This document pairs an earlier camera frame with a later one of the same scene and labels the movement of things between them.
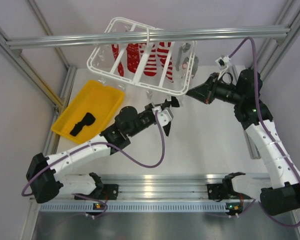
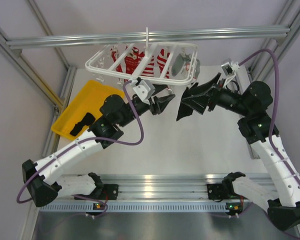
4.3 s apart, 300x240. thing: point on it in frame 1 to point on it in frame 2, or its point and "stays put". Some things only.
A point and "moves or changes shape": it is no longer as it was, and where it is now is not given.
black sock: [174, 102] to [184, 109]
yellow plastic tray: [101, 100] stays put
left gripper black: [163, 105] to [160, 103]
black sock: [88, 120] stays put
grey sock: [184, 48] to [178, 62]
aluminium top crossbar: [218, 35] stays put
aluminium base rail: [178, 188] stays put
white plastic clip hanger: [143, 84] moves or changes shape
